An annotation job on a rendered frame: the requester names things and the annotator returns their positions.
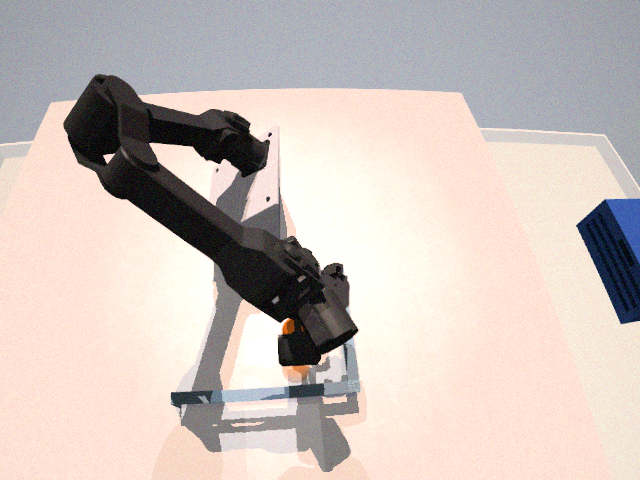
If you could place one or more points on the low clear walls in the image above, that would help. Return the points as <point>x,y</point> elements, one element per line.
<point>344,378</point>

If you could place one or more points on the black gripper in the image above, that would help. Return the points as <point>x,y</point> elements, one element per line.
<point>296,349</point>

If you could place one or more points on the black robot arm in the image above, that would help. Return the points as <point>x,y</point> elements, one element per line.
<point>110,118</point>

